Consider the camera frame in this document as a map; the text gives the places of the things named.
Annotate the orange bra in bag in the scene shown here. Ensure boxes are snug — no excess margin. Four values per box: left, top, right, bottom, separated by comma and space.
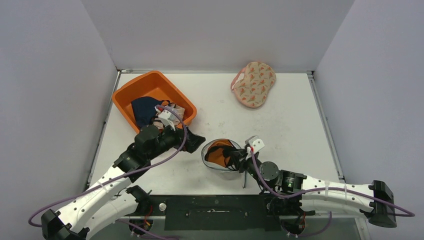
203, 138, 236, 167

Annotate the white mesh laundry bag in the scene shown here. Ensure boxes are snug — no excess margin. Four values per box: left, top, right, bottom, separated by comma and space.
201, 138, 247, 172

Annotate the orange plastic tub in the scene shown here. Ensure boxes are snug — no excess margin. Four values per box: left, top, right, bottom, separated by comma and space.
111, 70, 197, 133

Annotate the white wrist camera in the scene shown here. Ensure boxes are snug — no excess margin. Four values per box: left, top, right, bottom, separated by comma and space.
245, 135, 265, 156
152, 105, 181, 131

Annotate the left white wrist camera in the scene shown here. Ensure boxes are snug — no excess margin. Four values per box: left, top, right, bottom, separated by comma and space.
152, 105, 181, 131

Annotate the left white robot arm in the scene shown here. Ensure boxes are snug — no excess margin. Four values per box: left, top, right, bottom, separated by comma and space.
41, 125, 206, 240

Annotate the beige bra in tub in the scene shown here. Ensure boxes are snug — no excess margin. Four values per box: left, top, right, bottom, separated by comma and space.
152, 103, 185, 130

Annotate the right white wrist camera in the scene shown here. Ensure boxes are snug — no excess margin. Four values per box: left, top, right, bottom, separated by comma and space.
245, 135, 265, 156

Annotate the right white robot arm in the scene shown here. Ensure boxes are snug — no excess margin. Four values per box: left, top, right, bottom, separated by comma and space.
222, 147, 397, 228

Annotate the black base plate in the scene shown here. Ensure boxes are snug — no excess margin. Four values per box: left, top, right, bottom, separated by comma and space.
115, 194, 316, 233

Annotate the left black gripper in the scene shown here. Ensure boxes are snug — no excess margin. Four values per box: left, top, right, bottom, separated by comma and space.
148, 119, 206, 161

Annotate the floral padded bra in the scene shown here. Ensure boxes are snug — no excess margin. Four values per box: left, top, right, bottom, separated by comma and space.
230, 61, 277, 109

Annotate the navy blue bra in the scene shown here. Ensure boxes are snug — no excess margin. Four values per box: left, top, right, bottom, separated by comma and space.
131, 96, 171, 129

